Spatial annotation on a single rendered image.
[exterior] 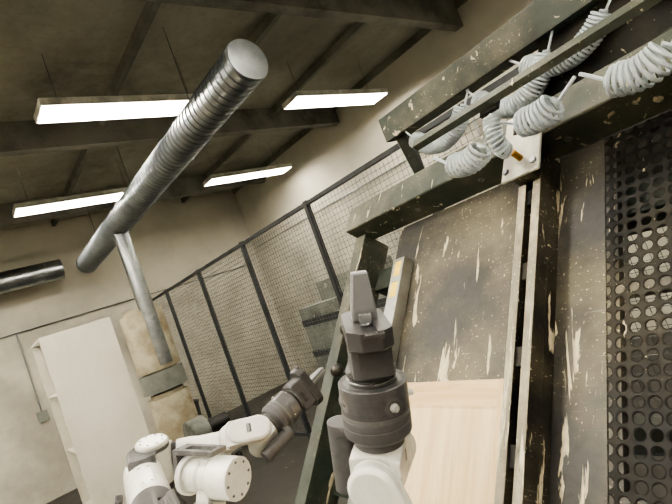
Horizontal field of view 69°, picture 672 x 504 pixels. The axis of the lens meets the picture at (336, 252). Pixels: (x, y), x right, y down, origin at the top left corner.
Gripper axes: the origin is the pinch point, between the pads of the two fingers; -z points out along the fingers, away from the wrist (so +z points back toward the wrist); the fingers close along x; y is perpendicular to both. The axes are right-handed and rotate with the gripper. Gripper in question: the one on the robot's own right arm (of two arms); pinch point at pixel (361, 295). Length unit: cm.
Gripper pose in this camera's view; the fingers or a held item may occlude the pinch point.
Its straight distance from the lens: 61.0
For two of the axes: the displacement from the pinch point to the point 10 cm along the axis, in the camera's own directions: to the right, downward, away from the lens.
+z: 1.3, 9.8, 1.2
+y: 9.9, -1.3, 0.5
